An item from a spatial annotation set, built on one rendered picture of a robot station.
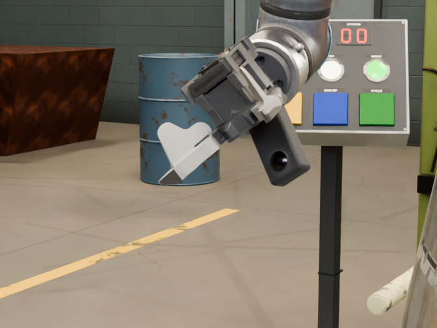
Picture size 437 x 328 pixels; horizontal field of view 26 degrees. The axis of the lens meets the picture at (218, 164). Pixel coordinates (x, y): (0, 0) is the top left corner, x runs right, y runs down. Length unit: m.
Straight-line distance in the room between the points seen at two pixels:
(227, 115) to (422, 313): 0.35
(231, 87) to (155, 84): 5.46
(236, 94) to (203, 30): 8.40
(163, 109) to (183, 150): 5.44
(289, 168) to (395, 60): 1.11
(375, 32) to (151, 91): 4.44
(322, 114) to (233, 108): 1.04
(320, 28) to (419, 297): 0.48
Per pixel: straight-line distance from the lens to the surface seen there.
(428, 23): 2.36
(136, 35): 9.89
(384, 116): 2.08
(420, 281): 0.82
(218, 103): 1.04
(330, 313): 2.30
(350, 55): 2.14
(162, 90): 6.47
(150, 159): 6.59
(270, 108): 0.94
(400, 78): 2.13
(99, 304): 4.03
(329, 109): 2.08
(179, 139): 1.04
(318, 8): 1.19
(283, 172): 1.07
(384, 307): 2.00
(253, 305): 3.98
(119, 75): 10.05
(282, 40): 1.14
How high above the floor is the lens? 1.23
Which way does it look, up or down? 10 degrees down
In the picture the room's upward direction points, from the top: straight up
